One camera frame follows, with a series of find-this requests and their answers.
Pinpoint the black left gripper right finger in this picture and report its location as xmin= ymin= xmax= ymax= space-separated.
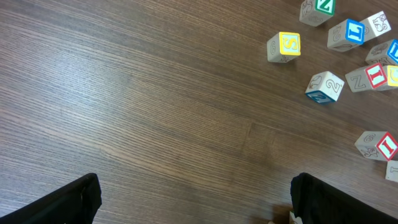
xmin=290 ymin=172 xmax=397 ymax=224

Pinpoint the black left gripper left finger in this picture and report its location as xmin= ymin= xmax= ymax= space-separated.
xmin=1 ymin=173 xmax=102 ymax=224

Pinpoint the red I block lower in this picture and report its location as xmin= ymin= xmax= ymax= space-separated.
xmin=354 ymin=131 xmax=397 ymax=162

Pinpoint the red i block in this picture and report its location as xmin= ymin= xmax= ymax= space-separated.
xmin=354 ymin=131 xmax=397 ymax=162
xmin=345 ymin=63 xmax=387 ymax=93

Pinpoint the white block blue 2 side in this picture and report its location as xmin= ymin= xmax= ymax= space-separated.
xmin=305 ymin=71 xmax=345 ymax=104

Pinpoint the red I block upper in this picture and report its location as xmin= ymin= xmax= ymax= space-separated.
xmin=345 ymin=63 xmax=387 ymax=93

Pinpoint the yellow top block by D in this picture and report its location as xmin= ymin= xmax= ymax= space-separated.
xmin=381 ymin=65 xmax=398 ymax=91

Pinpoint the yellow S letter block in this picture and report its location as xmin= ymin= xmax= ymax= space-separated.
xmin=267 ymin=32 xmax=301 ymax=63

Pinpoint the blue D letter block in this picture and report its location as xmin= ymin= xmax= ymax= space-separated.
xmin=365 ymin=39 xmax=397 ymax=66

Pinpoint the blue L letter block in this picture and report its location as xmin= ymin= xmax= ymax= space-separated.
xmin=327 ymin=19 xmax=365 ymax=52

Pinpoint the white block green side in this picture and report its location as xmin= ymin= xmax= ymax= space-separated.
xmin=361 ymin=11 xmax=391 ymax=42

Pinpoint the green Z letter block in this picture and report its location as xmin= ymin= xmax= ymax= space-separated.
xmin=299 ymin=0 xmax=336 ymax=27

